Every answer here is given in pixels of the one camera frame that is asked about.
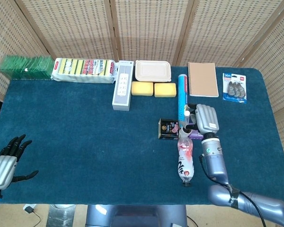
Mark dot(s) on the white cardboard tube holder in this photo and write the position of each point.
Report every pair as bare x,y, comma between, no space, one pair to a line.
183,134

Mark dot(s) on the small purple box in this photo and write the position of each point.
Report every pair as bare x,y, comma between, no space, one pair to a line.
195,135

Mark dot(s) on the beige lidded food container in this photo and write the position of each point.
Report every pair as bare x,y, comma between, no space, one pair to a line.
152,71

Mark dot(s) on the yellow sponge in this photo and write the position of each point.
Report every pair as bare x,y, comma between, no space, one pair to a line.
142,88
165,89

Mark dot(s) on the plastic drink bottle pink label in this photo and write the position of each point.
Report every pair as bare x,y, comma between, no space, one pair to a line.
185,160

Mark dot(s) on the brown spiral notebook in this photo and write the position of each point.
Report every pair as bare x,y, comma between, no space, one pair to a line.
203,79

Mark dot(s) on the blue table mat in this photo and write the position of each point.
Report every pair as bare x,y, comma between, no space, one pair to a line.
85,142

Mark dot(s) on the green scouring pad pack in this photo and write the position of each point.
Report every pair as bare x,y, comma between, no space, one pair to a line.
26,67

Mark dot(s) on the packaged yellow sponge multipack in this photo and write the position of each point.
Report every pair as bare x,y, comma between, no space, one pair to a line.
85,71

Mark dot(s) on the woven folding screen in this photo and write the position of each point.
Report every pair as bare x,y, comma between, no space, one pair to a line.
151,28

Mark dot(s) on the white power strip box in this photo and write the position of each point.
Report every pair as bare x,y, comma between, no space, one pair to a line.
121,94

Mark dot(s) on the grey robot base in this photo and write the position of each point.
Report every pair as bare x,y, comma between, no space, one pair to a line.
137,215

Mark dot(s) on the silver metal table leg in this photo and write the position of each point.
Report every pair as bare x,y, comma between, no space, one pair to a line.
61,216

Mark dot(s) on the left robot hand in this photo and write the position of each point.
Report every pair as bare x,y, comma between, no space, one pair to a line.
2,168

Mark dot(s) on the blue cling film roll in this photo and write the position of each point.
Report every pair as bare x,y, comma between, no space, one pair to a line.
182,94

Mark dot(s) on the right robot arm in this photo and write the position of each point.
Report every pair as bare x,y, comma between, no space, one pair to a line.
215,160

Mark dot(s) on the black tin can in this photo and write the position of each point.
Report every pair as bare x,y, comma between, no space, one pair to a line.
166,128

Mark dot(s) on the correction tape blister pack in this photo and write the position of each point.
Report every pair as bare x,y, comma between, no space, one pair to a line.
235,88

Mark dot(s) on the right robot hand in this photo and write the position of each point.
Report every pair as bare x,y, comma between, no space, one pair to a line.
207,119

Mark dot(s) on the clear test tube white cap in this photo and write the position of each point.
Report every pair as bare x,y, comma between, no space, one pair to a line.
187,115

